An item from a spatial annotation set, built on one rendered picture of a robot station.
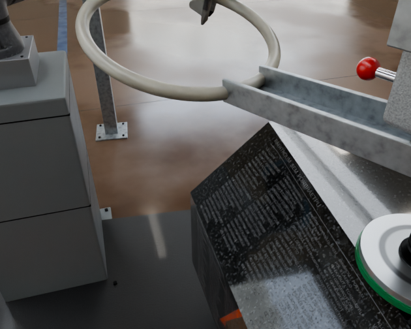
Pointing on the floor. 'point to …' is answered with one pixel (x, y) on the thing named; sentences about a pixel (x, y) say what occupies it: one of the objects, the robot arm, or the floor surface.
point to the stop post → (105, 89)
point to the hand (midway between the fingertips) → (208, 17)
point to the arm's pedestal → (41, 188)
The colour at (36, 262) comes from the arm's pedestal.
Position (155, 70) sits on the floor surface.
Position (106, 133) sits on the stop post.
